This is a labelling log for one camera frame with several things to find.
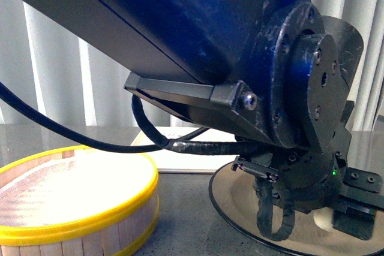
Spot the white steamed bun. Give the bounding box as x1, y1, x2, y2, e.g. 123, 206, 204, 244
313, 207, 334, 232

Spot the white bear tray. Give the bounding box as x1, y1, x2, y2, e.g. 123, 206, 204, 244
132, 127, 235, 173

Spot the grey pleated curtain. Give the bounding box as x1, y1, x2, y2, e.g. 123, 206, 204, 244
1, 0, 383, 131

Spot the black rimmed tan plate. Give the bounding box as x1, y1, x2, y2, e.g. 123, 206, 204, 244
209, 163, 383, 255

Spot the white steamer cloth liner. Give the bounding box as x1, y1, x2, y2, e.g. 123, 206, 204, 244
1, 155, 157, 227

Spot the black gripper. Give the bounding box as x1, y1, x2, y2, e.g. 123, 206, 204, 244
232, 101, 383, 240

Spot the black cable bundle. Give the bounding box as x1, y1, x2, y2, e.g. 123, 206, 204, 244
0, 82, 296, 242

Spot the yellow rimmed bamboo steamer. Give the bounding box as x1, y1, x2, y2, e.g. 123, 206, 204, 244
1, 146, 159, 255

